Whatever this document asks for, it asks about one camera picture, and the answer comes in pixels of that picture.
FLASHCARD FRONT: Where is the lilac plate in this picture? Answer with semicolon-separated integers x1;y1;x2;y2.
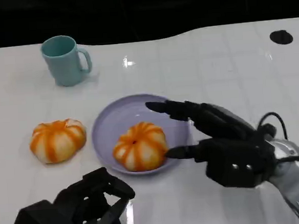
89;90;196;180

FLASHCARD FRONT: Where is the orange and white bread roll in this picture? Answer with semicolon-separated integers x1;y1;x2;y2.
28;117;89;166
110;120;170;174

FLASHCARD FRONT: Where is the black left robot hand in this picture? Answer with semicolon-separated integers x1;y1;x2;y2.
1;165;138;224

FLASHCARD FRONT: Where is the black table cable hole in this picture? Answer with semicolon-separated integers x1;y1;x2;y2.
269;29;294;46

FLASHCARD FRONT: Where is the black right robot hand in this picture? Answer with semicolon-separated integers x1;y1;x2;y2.
145;92;279;194

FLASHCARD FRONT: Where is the pale green mug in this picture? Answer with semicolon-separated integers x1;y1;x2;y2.
39;33;95;88

